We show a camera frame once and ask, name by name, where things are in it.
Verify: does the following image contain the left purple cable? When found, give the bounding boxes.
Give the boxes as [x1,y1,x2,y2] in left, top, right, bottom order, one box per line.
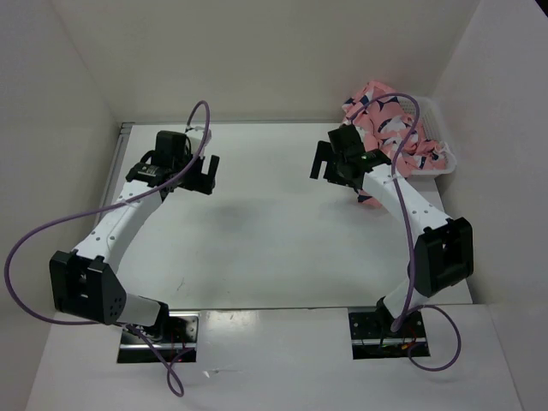
[4,100,211,396]

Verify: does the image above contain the purple cable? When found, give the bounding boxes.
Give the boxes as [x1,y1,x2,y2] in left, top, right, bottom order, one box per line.
[4,100,211,396]
[349,92,462,372]

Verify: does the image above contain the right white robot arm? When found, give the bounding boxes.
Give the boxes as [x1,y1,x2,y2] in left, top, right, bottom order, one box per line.
[310,141,474,337]

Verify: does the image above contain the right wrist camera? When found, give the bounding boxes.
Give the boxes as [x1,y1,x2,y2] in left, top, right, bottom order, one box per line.
[328,124,365,161]

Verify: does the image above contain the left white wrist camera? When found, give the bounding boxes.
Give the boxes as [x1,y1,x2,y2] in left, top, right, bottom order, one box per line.
[184,126,211,157]

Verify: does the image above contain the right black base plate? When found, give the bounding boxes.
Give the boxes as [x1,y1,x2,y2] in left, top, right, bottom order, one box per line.
[348,309,430,360]

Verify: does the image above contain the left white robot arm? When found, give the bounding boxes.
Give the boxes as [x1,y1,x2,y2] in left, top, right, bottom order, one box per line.
[50,127,219,343]

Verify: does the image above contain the white plastic basket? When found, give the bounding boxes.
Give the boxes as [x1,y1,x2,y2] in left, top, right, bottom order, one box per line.
[397,97,457,178]

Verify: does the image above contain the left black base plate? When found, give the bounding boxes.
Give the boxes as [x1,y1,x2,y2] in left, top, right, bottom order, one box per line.
[116,311,200,364]

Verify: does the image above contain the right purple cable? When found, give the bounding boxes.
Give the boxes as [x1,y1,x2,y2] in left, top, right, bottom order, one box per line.
[349,92,462,372]

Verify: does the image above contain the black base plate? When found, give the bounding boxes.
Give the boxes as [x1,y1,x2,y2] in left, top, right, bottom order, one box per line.
[116,311,200,364]
[348,309,430,360]

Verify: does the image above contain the pink shark print shorts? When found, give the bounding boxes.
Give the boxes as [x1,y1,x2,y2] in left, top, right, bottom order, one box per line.
[340,79,455,210]

